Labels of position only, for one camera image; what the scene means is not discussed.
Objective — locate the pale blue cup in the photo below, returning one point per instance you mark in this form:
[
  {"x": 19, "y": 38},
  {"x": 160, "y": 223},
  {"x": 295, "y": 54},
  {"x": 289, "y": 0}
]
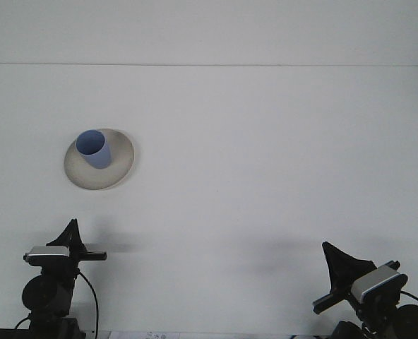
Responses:
[{"x": 97, "y": 159}]

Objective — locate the pale round plate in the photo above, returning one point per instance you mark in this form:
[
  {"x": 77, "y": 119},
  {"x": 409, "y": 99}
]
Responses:
[{"x": 99, "y": 178}]

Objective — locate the printed white paper sheet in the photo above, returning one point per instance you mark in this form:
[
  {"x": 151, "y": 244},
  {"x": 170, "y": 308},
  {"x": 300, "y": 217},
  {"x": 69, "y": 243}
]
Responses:
[{"x": 142, "y": 335}]

